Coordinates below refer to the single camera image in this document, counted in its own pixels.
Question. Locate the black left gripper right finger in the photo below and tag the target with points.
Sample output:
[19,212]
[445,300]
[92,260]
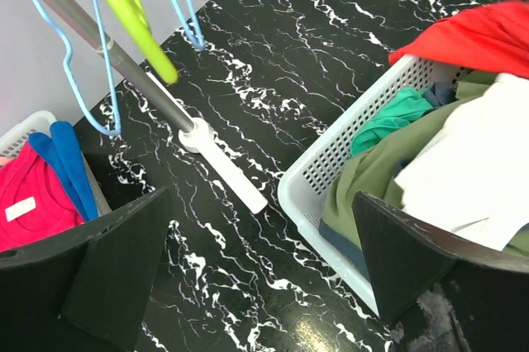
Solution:
[437,291]

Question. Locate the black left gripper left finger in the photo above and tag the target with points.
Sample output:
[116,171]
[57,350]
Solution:
[85,289]

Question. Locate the white tank top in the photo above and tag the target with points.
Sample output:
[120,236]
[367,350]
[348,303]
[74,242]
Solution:
[471,179]

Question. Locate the olive green tank top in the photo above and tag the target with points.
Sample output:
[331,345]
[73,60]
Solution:
[374,170]

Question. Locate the light blue wire hanger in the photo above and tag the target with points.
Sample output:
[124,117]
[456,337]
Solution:
[55,56]

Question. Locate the red tank top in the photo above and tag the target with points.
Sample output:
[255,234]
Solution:
[491,38]

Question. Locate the lime green hanger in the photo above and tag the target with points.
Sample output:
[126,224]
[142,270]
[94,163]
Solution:
[131,14]

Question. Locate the navy blue tank top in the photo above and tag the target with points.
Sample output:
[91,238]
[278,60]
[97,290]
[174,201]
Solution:
[440,94]

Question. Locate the folded clothes stack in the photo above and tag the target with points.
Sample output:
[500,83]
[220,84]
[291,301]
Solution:
[45,189]

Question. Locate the small white basket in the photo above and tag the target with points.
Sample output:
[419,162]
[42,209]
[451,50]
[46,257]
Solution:
[13,140]

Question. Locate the white plastic mesh basket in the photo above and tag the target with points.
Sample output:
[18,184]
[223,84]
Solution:
[303,188]

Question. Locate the metal clothes rack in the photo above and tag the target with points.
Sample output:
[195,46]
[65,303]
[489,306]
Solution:
[274,74]

